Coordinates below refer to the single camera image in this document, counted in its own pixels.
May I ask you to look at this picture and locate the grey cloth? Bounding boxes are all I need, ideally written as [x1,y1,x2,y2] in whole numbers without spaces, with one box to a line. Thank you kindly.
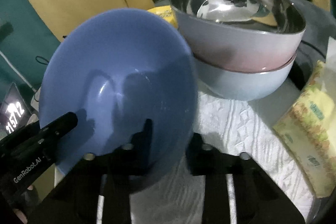
[285,0,331,90]

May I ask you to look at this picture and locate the pink steel-lined bowl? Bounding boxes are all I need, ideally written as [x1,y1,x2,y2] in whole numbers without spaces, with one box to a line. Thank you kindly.
[169,0,306,72]

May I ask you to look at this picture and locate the large blue bowl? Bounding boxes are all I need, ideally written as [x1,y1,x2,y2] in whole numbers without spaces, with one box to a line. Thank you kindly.
[39,7,198,194]

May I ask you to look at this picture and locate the yellow soft packet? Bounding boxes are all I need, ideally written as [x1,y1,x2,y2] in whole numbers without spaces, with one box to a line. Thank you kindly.
[146,5,179,29]

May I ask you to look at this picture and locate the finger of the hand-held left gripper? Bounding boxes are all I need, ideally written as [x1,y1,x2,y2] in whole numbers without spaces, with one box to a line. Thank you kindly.
[39,112,78,142]

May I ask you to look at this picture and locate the yellow tissue box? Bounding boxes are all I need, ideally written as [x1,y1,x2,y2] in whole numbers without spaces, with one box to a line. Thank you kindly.
[272,60,336,198]

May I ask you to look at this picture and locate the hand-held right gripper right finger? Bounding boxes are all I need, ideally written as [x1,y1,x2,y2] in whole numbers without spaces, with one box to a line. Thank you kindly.
[186,133,306,224]

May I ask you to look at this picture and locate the teal curtain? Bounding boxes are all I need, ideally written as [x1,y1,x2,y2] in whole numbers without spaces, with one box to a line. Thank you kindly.
[0,0,62,98]

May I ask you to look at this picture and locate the person's left hand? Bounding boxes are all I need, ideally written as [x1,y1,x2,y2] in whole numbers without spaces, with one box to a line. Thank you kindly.
[12,184,36,224]

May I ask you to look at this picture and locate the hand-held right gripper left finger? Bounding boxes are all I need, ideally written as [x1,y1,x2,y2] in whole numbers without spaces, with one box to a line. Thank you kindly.
[37,118,154,224]

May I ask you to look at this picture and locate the tablet with clock display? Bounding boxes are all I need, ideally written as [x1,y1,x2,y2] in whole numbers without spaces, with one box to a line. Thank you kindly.
[0,82,33,136]

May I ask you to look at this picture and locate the light blue bowl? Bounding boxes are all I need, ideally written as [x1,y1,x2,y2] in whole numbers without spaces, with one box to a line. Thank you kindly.
[193,52,297,101]

